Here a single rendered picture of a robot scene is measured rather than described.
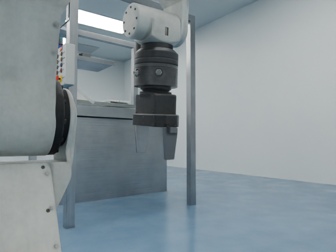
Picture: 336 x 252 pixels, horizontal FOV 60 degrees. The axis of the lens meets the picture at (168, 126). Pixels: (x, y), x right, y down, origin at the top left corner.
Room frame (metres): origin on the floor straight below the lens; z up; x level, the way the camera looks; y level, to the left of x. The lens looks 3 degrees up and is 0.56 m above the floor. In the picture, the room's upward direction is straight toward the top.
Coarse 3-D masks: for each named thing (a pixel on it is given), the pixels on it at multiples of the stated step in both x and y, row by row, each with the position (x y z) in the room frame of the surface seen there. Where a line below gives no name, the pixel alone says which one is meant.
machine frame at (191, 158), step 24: (72, 0) 1.92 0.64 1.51; (144, 0) 2.28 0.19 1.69; (72, 24) 1.92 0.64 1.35; (192, 24) 2.61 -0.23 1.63; (192, 48) 2.61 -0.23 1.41; (192, 72) 2.61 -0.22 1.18; (192, 96) 2.61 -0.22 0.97; (192, 120) 2.61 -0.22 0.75; (192, 144) 2.60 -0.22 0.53; (72, 168) 1.93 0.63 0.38; (192, 168) 2.60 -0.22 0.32; (72, 192) 1.93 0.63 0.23; (192, 192) 2.60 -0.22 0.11; (72, 216) 1.94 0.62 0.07
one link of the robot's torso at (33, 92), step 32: (0, 0) 0.42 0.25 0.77; (32, 0) 0.44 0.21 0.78; (64, 0) 0.47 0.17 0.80; (0, 32) 0.43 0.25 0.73; (32, 32) 0.45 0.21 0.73; (0, 64) 0.44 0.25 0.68; (32, 64) 0.46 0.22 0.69; (0, 96) 0.43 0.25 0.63; (32, 96) 0.46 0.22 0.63; (64, 96) 0.52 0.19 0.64; (0, 128) 0.44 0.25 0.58; (32, 128) 0.47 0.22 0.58; (64, 128) 0.51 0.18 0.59
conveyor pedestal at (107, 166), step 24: (96, 120) 2.81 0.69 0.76; (120, 120) 2.97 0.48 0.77; (96, 144) 2.81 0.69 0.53; (120, 144) 2.97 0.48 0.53; (96, 168) 2.81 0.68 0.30; (120, 168) 2.98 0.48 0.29; (144, 168) 3.16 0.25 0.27; (96, 192) 2.82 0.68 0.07; (120, 192) 2.98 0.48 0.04; (144, 192) 3.16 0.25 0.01
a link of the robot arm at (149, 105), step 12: (144, 72) 0.54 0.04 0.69; (156, 72) 0.54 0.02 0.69; (168, 72) 0.55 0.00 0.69; (144, 84) 0.55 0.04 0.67; (156, 84) 0.54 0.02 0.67; (168, 84) 0.55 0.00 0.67; (144, 96) 0.57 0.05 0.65; (156, 96) 0.54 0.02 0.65; (168, 96) 0.55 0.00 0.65; (144, 108) 0.58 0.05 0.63; (156, 108) 0.54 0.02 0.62; (168, 108) 0.56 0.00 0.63; (144, 120) 0.57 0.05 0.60; (156, 120) 0.54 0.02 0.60; (168, 120) 0.54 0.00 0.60
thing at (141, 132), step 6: (138, 126) 0.63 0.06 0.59; (144, 126) 0.64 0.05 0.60; (138, 132) 0.63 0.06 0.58; (144, 132) 0.64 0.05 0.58; (138, 138) 0.63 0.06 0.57; (144, 138) 0.64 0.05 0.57; (138, 144) 0.63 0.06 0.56; (144, 144) 0.64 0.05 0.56; (138, 150) 0.63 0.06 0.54; (144, 150) 0.64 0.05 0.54
